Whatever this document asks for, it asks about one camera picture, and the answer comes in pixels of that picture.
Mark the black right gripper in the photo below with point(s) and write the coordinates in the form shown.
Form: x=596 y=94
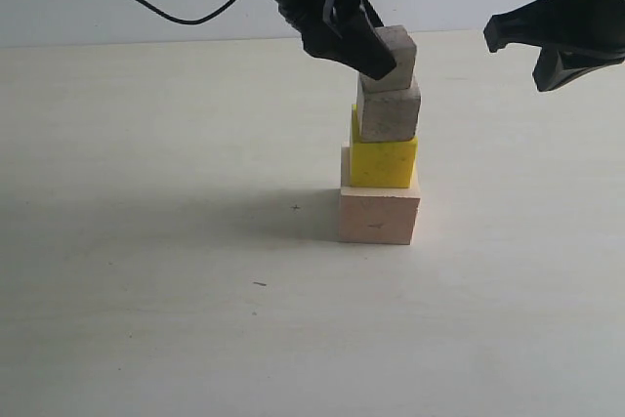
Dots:
x=584 y=36

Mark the yellow painted wooden cube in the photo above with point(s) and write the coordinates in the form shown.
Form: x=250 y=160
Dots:
x=380 y=164

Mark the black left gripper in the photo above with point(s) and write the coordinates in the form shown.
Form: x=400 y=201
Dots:
x=341 y=31

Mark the medium natural wooden cube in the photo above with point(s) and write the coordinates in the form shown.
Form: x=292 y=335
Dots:
x=387 y=116

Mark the small natural wooden cube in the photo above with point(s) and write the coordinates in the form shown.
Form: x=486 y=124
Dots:
x=404 y=51

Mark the large natural wooden cube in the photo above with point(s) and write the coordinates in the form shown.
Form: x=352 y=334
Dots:
x=376 y=215

